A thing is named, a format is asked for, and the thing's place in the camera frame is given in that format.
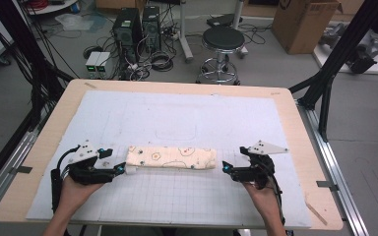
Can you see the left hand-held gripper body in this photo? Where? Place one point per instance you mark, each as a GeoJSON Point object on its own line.
{"type": "Point", "coordinates": [90, 173]}

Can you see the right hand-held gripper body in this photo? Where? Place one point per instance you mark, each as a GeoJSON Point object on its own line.
{"type": "Point", "coordinates": [256, 173]}

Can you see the cream printed cloth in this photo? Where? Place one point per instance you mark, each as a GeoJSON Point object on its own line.
{"type": "Point", "coordinates": [170, 157]}

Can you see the person's left hand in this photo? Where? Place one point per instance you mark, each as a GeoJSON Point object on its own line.
{"type": "Point", "coordinates": [77, 196]}

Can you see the person's right hand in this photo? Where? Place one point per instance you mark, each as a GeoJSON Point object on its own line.
{"type": "Point", "coordinates": [264, 200]}

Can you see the thin wooden stick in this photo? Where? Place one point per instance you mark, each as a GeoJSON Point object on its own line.
{"type": "Point", "coordinates": [316, 213]}

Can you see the white power supply unit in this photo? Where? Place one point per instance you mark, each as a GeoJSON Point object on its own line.
{"type": "Point", "coordinates": [103, 65]}
{"type": "Point", "coordinates": [91, 64]}

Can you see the black round stool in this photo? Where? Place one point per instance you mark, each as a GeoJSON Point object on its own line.
{"type": "Point", "coordinates": [223, 39]}

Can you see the large black computer tower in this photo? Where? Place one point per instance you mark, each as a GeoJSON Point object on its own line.
{"type": "Point", "coordinates": [126, 29]}

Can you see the white desk leg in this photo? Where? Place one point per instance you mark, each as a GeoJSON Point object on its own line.
{"type": "Point", "coordinates": [239, 13]}
{"type": "Point", "coordinates": [185, 36]}

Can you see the flat black floor device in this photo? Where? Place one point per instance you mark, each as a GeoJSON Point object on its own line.
{"type": "Point", "coordinates": [221, 20]}

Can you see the slim black computer tower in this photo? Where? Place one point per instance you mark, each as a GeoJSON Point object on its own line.
{"type": "Point", "coordinates": [151, 28]}

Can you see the clear plastic bag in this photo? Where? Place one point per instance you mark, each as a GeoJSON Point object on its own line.
{"type": "Point", "coordinates": [74, 21]}

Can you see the brown cardboard box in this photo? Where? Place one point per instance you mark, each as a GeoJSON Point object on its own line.
{"type": "Point", "coordinates": [303, 28]}

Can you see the grey machine on board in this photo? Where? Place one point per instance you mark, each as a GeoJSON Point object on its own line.
{"type": "Point", "coordinates": [364, 52]}

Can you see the round white table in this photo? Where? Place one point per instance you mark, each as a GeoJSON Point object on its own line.
{"type": "Point", "coordinates": [50, 7]}

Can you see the aluminium rail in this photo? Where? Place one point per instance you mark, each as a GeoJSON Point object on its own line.
{"type": "Point", "coordinates": [6, 177]}
{"type": "Point", "coordinates": [336, 170]}

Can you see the black metal frame stand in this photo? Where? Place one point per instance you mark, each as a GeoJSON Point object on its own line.
{"type": "Point", "coordinates": [338, 52]}
{"type": "Point", "coordinates": [23, 52]}

